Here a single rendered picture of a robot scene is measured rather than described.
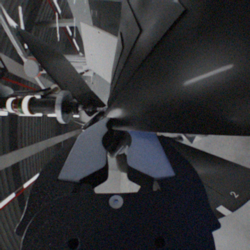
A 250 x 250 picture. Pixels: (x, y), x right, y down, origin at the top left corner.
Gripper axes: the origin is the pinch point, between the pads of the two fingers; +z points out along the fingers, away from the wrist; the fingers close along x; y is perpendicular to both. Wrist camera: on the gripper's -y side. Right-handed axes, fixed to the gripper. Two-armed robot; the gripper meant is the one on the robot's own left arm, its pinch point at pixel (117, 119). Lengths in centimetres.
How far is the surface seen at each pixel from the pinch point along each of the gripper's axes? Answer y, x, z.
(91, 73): 2, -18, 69
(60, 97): 0.0, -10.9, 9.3
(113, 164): 587, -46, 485
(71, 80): -1.1, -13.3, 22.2
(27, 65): -8, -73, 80
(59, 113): 2.7, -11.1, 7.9
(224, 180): 12.3, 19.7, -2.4
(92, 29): -18.9, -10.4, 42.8
